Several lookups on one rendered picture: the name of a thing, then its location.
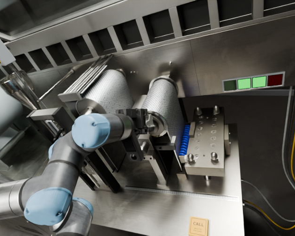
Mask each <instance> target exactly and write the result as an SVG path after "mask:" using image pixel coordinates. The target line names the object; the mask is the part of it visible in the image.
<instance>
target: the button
mask: <svg viewBox="0 0 295 236"><path fill-rule="evenodd" d="M208 226H209V221H208V219H206V218H200V217H193V216H190V223H189V231H188V235H189V236H208Z"/></svg>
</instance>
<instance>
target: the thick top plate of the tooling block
mask: <svg viewBox="0 0 295 236"><path fill-rule="evenodd" d="M219 108H220V111H221V112H220V113H218V114H215V113H214V108H201V111H202V114H200V115H196V109H194V113H193V119H192V122H196V128H195V135H194V137H190V138H189V143H188V149H187V154H186V155H187V156H188V154H193V155H194V157H195V159H196V163H195V164H189V163H188V162H185V165H184V167H185V170H186V173H187V174H188V175H204V176H219V177H225V143H224V125H225V112H224V107H219ZM212 152H216V153H217V155H218V157H219V159H220V160H219V162H218V163H212V162H211V161H210V159H211V153H212Z"/></svg>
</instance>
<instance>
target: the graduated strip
mask: <svg viewBox="0 0 295 236"><path fill-rule="evenodd" d="M124 189H126V190H135V191H144V192H156V193H165V194H173V195H182V196H191V197H199V198H208V199H220V200H229V201H238V202H239V197H238V196H228V195H219V194H209V193H200V192H186V191H176V190H167V189H157V188H147V187H138V186H128V185H126V186H125V188H124Z"/></svg>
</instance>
